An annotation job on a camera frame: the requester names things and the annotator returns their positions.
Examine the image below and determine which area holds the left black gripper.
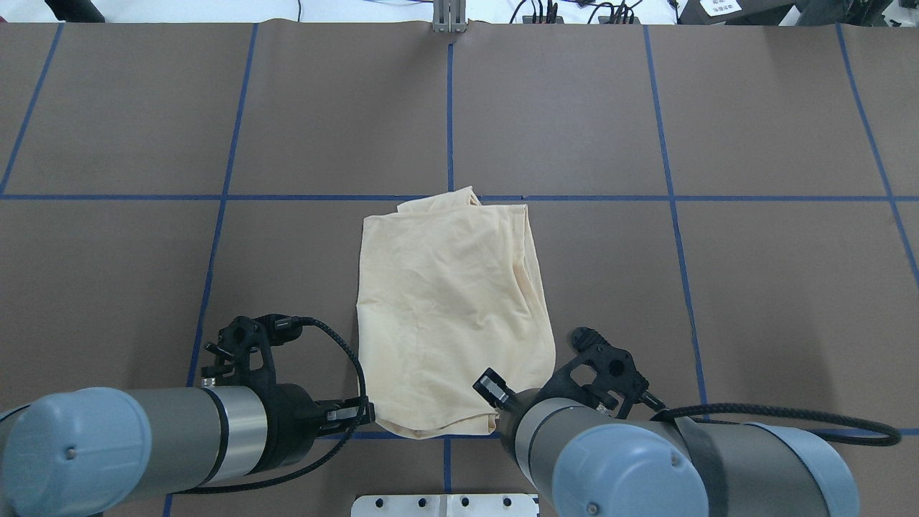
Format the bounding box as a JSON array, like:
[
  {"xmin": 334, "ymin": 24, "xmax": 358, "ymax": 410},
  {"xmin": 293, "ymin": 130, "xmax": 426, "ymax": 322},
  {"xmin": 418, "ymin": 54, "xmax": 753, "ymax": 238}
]
[{"xmin": 263, "ymin": 383, "xmax": 376, "ymax": 471}]

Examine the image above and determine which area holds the beige long-sleeve printed shirt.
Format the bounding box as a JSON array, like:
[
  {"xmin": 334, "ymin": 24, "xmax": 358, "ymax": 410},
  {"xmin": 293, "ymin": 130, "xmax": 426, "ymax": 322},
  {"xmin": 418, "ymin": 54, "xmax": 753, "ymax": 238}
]
[{"xmin": 355, "ymin": 187, "xmax": 556, "ymax": 439}]

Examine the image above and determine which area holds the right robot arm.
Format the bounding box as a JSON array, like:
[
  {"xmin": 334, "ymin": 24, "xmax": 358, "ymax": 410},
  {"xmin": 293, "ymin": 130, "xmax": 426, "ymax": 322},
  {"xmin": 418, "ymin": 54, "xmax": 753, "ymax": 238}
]
[{"xmin": 497, "ymin": 391, "xmax": 862, "ymax": 516}]

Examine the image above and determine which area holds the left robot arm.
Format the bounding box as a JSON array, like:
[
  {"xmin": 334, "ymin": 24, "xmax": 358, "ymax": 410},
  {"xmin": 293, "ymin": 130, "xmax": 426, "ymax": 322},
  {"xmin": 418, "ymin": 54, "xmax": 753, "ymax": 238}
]
[{"xmin": 2, "ymin": 385, "xmax": 375, "ymax": 516}]

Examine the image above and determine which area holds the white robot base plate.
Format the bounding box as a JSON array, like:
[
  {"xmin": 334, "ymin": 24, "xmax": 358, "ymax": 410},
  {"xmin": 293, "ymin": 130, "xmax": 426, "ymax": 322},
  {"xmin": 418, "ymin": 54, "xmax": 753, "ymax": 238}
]
[{"xmin": 350, "ymin": 492, "xmax": 541, "ymax": 516}]

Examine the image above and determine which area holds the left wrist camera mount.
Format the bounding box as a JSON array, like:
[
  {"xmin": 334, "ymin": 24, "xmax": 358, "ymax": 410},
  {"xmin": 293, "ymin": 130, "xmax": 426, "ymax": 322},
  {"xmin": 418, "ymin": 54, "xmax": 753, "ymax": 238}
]
[{"xmin": 200, "ymin": 314, "xmax": 302, "ymax": 401}]

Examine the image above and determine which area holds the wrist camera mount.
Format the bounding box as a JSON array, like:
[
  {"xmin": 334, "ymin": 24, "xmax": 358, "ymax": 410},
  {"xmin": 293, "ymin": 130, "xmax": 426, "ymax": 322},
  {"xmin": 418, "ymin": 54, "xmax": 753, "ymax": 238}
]
[
  {"xmin": 472, "ymin": 327, "xmax": 667, "ymax": 419},
  {"xmin": 200, "ymin": 314, "xmax": 302, "ymax": 401}
]

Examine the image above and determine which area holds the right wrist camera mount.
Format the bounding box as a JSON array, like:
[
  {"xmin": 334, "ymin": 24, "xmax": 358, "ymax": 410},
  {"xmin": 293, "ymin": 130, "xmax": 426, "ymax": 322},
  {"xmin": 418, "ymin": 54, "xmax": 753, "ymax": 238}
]
[{"xmin": 472, "ymin": 327, "xmax": 667, "ymax": 419}]

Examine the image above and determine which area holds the aluminium frame post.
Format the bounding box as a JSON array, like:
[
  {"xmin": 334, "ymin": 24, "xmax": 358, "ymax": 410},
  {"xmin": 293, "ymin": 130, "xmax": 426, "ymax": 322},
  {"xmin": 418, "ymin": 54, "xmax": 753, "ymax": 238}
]
[{"xmin": 431, "ymin": 0, "xmax": 468, "ymax": 34}]

